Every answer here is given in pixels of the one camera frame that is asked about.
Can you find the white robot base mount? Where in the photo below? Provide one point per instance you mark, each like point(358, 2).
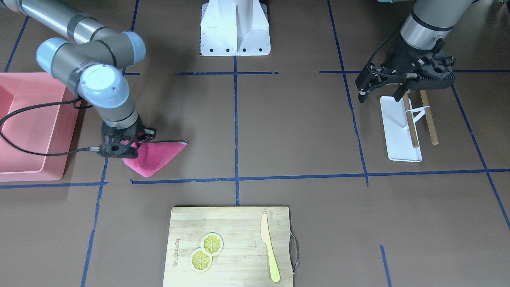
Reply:
point(235, 28)

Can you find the pink plastic bin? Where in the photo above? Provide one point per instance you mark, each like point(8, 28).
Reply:
point(43, 131)

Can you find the white rack bracket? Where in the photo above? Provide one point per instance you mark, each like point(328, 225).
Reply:
point(417, 113)

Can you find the lemon slice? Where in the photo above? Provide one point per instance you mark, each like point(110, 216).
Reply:
point(200, 261)
point(212, 244)

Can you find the pink fleece cloth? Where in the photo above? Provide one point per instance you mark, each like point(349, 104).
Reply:
point(153, 156)

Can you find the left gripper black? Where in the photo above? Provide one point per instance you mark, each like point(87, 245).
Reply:
point(400, 57)

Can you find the bamboo cutting board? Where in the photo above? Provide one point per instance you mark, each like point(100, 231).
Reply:
point(243, 261)

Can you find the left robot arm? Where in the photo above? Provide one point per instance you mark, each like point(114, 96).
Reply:
point(430, 21)

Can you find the white rack tray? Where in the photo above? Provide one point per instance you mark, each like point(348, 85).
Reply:
point(399, 145)

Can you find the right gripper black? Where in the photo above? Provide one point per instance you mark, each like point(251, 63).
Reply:
point(146, 134)

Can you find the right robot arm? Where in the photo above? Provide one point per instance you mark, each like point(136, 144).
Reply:
point(88, 57)

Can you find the yellow plastic knife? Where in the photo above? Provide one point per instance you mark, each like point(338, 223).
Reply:
point(272, 262)

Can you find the lemon slice upper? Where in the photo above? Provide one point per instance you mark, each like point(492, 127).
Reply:
point(212, 244)

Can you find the wooden rack rod outer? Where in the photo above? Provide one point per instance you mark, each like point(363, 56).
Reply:
point(429, 117)

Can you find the lemon slice lower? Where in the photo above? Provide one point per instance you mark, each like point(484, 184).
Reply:
point(200, 261)

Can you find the metal cutting board handle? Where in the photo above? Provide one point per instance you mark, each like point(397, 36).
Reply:
point(294, 252)

